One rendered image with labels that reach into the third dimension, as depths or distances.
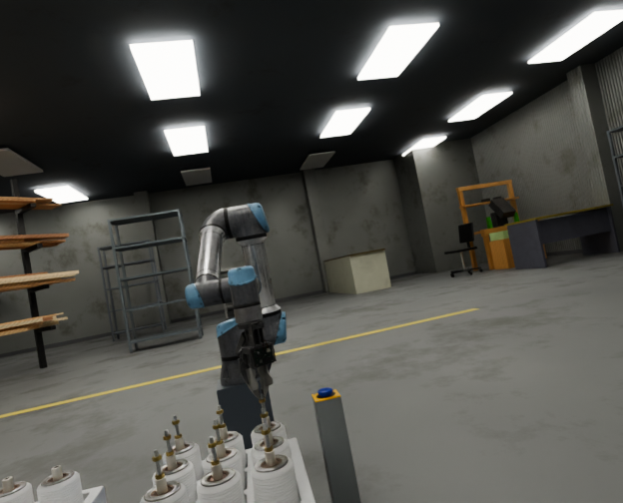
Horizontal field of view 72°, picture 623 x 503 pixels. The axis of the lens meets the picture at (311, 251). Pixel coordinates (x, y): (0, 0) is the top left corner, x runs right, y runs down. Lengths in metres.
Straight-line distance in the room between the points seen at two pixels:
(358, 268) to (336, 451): 7.47
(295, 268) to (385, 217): 2.84
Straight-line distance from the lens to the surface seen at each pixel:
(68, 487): 1.37
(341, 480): 1.28
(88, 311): 11.25
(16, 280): 6.45
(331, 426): 1.22
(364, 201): 11.60
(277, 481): 1.03
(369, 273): 8.67
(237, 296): 1.18
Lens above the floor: 0.66
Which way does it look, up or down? 2 degrees up
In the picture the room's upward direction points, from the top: 11 degrees counter-clockwise
